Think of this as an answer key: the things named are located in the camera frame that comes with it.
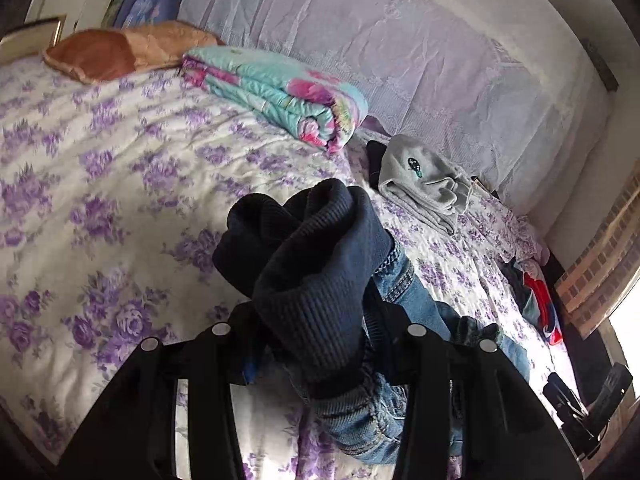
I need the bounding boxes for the folded grey sweatpants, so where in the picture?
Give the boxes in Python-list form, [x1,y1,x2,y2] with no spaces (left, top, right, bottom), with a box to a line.
[378,134,473,236]

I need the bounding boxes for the dark navy garment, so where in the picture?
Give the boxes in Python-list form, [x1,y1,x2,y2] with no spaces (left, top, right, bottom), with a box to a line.
[366,140,387,191]

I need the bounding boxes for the brown checked curtain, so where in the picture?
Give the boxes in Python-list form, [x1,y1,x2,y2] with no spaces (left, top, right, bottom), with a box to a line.
[554,166,639,338]

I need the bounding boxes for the brown satin pillow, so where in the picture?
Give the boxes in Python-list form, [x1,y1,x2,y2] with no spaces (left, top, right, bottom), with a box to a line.
[43,21,222,84]

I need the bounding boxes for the white lace headboard cover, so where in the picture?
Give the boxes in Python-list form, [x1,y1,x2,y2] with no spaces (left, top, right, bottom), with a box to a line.
[179,0,610,229]

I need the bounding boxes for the purple floral bedspread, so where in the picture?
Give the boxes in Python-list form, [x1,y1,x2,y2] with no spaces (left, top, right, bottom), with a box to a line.
[1,56,577,479]

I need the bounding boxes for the red blue satin garment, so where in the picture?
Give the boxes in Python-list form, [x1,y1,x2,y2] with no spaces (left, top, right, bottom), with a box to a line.
[523,273,563,346]

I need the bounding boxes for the blue denim jeans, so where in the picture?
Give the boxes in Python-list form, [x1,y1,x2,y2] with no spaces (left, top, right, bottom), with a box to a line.
[211,178,532,466]

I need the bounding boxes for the dark green folded garment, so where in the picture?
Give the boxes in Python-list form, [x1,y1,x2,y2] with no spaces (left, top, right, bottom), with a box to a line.
[500,257,540,328]

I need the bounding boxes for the folded floral quilt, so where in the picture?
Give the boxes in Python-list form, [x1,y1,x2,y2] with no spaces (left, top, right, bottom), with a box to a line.
[182,46,369,154]

